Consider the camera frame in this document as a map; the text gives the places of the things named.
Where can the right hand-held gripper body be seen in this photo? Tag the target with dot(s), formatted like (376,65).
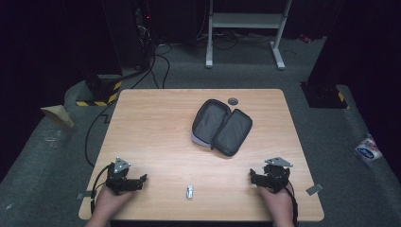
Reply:
(277,176)

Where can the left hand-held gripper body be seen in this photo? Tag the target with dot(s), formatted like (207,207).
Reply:
(119,176)

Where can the small silver metal clip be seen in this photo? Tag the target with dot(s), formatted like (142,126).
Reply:
(189,191)

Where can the black zipper pouch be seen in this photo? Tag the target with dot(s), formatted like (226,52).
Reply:
(222,127)

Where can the person's right hand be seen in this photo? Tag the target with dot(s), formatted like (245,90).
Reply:
(279,205)

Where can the person's left hand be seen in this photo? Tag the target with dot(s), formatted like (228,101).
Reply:
(108,203)

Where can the grey tape strip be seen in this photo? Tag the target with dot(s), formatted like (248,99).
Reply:
(84,195)
(314,189)

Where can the black yellow striped stand base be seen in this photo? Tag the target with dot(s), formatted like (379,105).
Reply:
(101,94)

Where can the beige cardboard piece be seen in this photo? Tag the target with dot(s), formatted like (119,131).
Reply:
(58,114)

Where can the white blue tissue packet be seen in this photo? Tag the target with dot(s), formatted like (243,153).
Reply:
(368,148)

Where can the small red object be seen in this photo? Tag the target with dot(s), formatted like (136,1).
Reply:
(305,38)

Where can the black computer tower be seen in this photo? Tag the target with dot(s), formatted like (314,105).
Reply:
(126,31)

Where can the white metal stand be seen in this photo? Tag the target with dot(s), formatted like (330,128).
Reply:
(246,20)

